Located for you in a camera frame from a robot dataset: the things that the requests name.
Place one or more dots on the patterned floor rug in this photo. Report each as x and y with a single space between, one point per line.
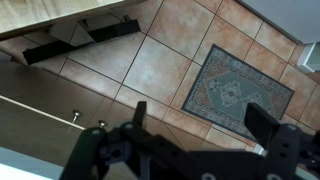
236 93

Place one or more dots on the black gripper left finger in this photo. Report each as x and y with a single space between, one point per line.
86 150

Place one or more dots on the metal cabinet knob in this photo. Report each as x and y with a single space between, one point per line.
76 115
102 124

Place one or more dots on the black stand foot bar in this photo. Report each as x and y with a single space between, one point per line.
110 33

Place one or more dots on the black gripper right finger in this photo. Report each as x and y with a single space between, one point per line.
263 123

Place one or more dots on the wooden platform board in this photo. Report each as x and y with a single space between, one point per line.
50 13

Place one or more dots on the white refrigerator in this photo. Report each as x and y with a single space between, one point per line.
283 16

